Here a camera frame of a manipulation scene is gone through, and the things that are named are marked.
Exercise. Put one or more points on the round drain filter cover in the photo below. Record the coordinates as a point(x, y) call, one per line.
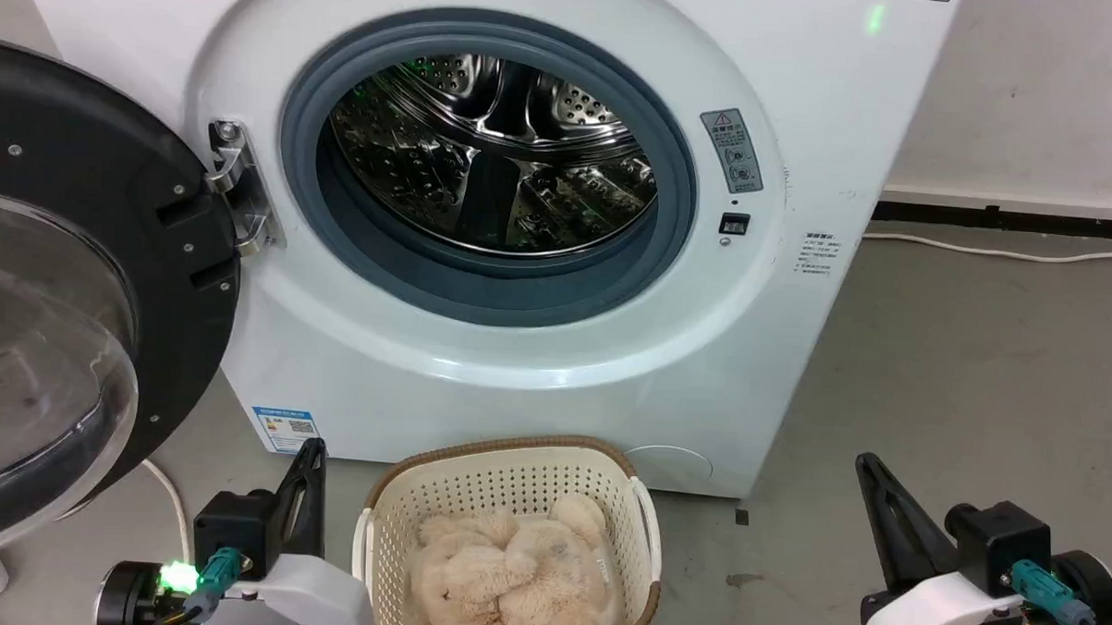
point(671, 466)

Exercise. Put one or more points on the black washer door with glass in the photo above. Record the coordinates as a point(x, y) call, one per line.
point(72, 129)

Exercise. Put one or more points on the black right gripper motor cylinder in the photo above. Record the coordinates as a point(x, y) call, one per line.
point(1094, 586)

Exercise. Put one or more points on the black baseboard strip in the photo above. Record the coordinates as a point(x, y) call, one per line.
point(1012, 220)

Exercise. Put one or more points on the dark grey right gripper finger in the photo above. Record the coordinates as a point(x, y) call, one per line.
point(900, 533)

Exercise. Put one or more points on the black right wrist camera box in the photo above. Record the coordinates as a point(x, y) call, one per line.
point(1001, 545)

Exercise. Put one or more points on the stainless steel washer drum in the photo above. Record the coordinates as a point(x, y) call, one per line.
point(489, 116)

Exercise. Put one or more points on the white front-load washing machine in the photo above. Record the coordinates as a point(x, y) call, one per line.
point(749, 356)

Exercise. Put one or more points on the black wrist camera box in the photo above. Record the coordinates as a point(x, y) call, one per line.
point(232, 528)
point(1001, 545)

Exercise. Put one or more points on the grey rubber door gasket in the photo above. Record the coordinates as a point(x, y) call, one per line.
point(483, 291)

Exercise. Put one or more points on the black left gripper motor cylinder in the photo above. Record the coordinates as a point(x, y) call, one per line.
point(128, 598)

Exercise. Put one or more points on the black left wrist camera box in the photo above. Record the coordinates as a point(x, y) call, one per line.
point(232, 528)

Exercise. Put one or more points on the small printed text label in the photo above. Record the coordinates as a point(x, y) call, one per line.
point(816, 255)

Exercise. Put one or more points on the cream perforated laundry basket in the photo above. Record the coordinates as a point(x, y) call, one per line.
point(504, 473)

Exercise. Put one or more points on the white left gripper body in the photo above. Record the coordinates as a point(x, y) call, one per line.
point(315, 595)

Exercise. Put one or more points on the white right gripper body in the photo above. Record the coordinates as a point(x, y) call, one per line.
point(934, 612)

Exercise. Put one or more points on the beige plush teddy bear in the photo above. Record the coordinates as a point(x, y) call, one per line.
point(519, 570)

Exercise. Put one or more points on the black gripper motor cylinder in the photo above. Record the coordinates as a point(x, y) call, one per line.
point(1094, 586)
point(128, 598)

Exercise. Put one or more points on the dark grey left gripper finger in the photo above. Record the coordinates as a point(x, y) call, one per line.
point(301, 507)

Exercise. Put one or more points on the black door latch socket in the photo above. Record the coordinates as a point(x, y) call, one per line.
point(734, 223)

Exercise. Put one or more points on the blue energy label sticker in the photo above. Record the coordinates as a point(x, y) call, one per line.
point(285, 429)

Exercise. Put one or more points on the chrome door hinge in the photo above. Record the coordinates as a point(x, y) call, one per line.
point(242, 190)

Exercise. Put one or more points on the grey warning sticker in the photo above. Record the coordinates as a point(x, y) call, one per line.
point(733, 150)

